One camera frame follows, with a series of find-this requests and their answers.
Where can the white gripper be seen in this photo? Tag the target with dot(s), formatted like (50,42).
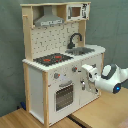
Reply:
(89,74)

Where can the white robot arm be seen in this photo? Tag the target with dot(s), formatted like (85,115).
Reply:
(111,78)

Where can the wooden toy kitchen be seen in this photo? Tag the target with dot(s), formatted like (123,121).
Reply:
(40,84)

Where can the red right stove knob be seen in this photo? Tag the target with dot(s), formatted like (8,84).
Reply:
(74,69)

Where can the red stove knob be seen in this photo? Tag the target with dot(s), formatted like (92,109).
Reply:
(56,75)
(74,69)

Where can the grey toy sink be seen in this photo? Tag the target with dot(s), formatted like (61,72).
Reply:
(79,51)

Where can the white cabinet door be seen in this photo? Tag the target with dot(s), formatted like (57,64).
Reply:
(88,91)

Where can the black toy faucet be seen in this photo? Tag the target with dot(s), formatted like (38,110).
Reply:
(74,40)

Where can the red left stove knob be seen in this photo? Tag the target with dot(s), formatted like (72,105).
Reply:
(56,75)

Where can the toy oven door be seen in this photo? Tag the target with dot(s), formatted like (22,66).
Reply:
(64,96)

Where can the black stovetop red burners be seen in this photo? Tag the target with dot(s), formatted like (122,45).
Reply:
(52,59)

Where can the grey curtain backdrop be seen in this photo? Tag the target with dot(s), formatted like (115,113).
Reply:
(107,27)

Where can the white toy microwave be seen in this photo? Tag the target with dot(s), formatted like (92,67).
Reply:
(77,11)

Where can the grey range hood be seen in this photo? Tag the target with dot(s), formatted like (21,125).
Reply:
(48,18)

